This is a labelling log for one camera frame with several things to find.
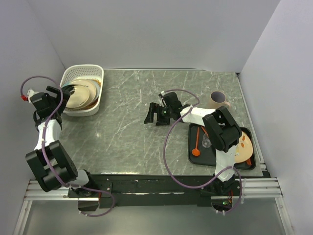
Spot black plastic tray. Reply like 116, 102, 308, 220
188, 124, 256, 170

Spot tan oval plate on tray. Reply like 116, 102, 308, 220
234, 131, 253, 164

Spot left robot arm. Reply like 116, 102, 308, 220
25, 86, 97, 197

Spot orange plastic spoon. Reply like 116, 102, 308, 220
192, 127, 200, 157

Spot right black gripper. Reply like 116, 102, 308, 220
144, 102, 173, 126

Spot clear plastic cup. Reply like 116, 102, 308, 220
201, 133, 212, 148

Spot glossy black round plate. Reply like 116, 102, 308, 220
61, 84, 75, 96

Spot yellow round plate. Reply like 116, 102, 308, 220
70, 79, 100, 109

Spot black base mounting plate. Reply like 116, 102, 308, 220
67, 172, 243, 209

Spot pink mug purple inside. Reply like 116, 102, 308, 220
209, 91, 231, 109

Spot aluminium rail frame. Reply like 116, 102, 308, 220
13, 159, 294, 235

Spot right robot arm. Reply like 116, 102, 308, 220
144, 89, 242, 195

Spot white perforated plastic bin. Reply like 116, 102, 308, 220
60, 64, 104, 117

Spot cream plate with black patch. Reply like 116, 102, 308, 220
66, 85, 91, 109

